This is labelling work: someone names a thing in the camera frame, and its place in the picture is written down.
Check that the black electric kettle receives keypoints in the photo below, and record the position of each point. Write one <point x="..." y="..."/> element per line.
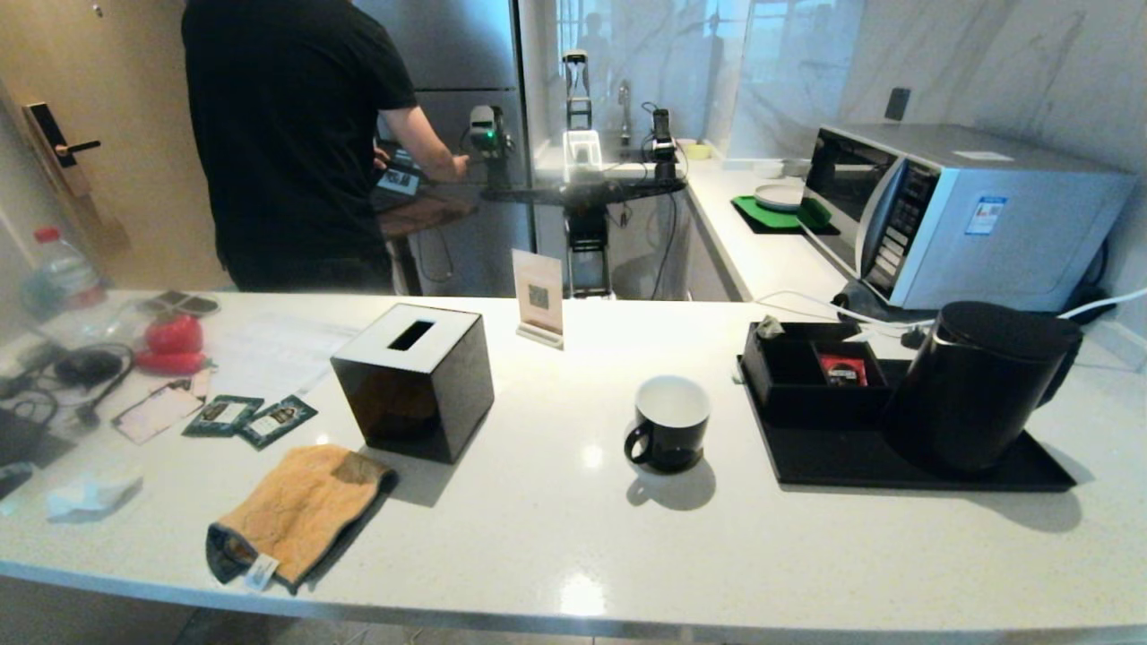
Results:
<point x="977" y="394"/>

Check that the dark green tea sachet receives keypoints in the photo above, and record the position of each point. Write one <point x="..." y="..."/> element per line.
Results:
<point x="219" y="415"/>
<point x="278" y="421"/>

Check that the beige QR code sign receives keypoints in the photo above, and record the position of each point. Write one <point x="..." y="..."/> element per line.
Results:
<point x="538" y="296"/>

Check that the black teleoperation stand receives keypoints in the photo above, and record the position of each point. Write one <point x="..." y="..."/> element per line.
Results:
<point x="587" y="233"/>

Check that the black mug white inside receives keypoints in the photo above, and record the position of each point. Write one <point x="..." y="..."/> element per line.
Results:
<point x="668" y="430"/>

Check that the white and black mast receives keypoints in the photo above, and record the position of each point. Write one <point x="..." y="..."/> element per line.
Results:
<point x="582" y="148"/>

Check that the black tissue box white top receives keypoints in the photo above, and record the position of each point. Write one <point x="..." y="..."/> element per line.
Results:
<point x="412" y="394"/>

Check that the brown wooden side table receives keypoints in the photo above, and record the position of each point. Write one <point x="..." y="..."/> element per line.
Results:
<point x="421" y="215"/>

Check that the green silicone mat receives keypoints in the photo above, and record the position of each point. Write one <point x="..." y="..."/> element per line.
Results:
<point x="762" y="216"/>

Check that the chrome faucet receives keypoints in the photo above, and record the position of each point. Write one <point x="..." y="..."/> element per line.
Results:
<point x="625" y="107"/>

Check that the black compartment organizer box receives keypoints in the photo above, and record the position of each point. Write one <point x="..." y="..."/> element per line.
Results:
<point x="789" y="385"/>

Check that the open laptop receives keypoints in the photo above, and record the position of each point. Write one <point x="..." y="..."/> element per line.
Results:
<point x="399" y="182"/>

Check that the white plate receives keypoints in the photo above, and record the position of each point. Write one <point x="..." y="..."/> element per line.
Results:
<point x="780" y="197"/>

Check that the small white bowl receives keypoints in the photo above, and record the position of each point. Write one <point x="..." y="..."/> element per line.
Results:
<point x="781" y="167"/>

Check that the red coffee sachet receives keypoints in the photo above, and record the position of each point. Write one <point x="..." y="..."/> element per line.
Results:
<point x="842" y="370"/>

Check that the black rectangular serving tray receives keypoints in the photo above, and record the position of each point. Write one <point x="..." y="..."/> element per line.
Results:
<point x="833" y="461"/>

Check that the grey steel refrigerator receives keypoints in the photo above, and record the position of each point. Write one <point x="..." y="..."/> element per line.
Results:
<point x="448" y="54"/>

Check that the printed white paper sheet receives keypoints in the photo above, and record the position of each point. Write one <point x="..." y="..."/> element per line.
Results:
<point x="278" y="354"/>

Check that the orange microfiber cloth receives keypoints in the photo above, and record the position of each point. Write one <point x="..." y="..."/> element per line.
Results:
<point x="296" y="511"/>

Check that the black power plug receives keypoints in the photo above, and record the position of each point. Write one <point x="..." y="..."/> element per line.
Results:
<point x="914" y="338"/>

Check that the person in black shirt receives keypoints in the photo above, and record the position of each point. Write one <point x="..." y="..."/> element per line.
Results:
<point x="287" y="134"/>

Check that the dark brown coaster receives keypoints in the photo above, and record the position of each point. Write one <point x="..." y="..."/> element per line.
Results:
<point x="184" y="303"/>

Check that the red toy bell pepper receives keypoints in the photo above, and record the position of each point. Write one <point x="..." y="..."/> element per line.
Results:
<point x="173" y="333"/>

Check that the red toy chili pepper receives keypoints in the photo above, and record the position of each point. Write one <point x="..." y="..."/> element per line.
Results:
<point x="170" y="362"/>

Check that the beige paper packet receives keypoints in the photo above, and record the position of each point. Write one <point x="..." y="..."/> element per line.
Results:
<point x="157" y="412"/>

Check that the silver microwave oven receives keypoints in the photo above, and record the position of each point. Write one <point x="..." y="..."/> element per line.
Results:
<point x="986" y="206"/>

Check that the black computer mouse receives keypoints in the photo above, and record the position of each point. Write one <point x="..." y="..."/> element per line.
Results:
<point x="85" y="367"/>

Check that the clear water bottle red cap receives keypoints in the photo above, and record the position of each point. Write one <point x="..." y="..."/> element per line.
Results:
<point x="63" y="278"/>

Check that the crumpled white tissue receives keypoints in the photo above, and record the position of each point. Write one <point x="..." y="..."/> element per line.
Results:
<point x="90" y="495"/>

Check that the beige wooden door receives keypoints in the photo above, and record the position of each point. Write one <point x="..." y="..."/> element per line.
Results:
<point x="90" y="72"/>

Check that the flat black pad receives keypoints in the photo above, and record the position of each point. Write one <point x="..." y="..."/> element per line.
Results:
<point x="27" y="439"/>

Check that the black electronic door lock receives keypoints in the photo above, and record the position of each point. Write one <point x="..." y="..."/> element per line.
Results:
<point x="43" y="130"/>

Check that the dark wall socket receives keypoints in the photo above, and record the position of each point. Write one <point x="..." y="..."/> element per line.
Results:
<point x="897" y="104"/>

